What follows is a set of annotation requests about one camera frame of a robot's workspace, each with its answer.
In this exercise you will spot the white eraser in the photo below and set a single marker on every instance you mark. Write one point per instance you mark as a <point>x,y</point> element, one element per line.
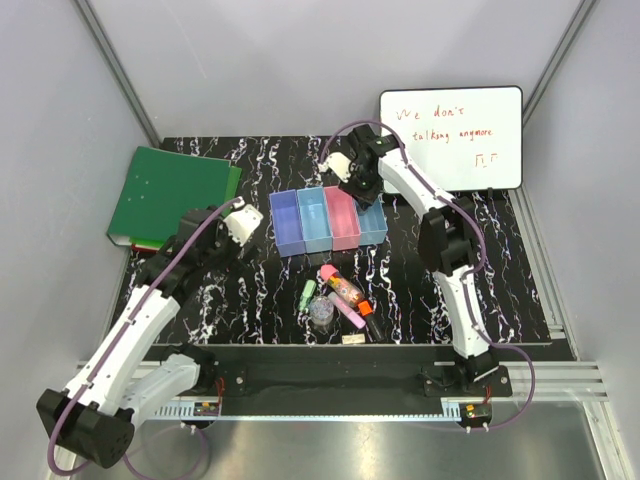
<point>353,339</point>

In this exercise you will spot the pink-capped colourful bottle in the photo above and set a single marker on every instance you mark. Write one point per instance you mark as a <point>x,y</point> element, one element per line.
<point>340,285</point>

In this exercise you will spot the white dry-erase board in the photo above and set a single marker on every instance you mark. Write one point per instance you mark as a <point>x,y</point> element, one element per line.
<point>464,139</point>

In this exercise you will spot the dark green binder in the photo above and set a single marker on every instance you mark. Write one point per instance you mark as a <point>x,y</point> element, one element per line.
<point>160,187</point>

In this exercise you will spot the clear glitter jar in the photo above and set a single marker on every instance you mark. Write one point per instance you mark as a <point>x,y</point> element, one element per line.
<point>321,312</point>

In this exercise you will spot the green highlighter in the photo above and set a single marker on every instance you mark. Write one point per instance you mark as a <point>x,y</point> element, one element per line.
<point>307,295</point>

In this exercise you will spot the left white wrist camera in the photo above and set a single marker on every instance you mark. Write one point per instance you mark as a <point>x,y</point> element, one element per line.
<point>242,221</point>

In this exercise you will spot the pink rectangular bin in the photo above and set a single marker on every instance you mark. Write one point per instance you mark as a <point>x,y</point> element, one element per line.
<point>343,219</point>

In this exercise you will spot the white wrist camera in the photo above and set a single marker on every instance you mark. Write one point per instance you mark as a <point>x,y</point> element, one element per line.
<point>339,164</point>
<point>242,221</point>

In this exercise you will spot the purple rectangular bin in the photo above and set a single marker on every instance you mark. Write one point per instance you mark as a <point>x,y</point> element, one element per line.
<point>287,227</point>

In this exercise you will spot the light blue end bin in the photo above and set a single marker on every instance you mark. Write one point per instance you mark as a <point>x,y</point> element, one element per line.
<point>372,224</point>

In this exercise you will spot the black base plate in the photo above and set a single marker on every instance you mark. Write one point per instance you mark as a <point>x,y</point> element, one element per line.
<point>327,381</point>

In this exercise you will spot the light green folder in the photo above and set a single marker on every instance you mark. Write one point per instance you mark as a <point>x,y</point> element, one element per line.
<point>233,180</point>

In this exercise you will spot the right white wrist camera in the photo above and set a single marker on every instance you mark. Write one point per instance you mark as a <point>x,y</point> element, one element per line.
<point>339,164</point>

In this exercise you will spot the orange black marker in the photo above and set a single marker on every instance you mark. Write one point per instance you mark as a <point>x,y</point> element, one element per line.
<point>374,326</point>

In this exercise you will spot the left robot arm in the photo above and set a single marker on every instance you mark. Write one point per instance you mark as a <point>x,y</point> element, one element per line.
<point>96,414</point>

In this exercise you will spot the red folder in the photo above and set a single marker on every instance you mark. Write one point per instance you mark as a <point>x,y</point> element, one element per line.
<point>146,247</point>

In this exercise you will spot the pink highlighter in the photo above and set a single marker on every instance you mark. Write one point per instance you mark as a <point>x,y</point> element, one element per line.
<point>347,311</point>

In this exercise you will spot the black marble mat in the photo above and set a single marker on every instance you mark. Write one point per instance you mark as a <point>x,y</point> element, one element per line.
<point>259,305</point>

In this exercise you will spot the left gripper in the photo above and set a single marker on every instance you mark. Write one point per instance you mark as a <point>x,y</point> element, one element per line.
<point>234,264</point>

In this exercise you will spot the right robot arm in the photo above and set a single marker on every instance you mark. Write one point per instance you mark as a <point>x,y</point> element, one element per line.
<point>450,243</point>

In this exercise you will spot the aluminium rail frame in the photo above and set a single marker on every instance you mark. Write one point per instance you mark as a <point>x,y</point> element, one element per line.
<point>558,424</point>

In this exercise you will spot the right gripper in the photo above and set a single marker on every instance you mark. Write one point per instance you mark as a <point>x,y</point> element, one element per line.
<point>365,199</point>

